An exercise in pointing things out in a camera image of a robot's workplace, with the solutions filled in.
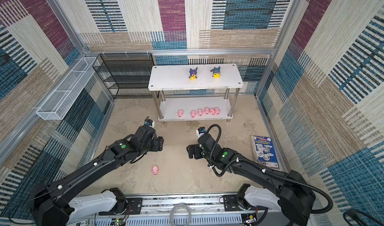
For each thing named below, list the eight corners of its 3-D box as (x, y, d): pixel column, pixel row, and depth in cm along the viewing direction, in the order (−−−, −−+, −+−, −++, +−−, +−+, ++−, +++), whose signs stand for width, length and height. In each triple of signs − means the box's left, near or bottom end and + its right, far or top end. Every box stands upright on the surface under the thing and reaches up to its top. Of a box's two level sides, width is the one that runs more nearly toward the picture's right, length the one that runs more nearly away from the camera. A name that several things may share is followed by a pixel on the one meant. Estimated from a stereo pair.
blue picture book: (255, 166, 87) (257, 164, 84) (251, 137, 99) (252, 135, 96) (276, 169, 86) (279, 166, 84) (269, 139, 98) (271, 136, 95)
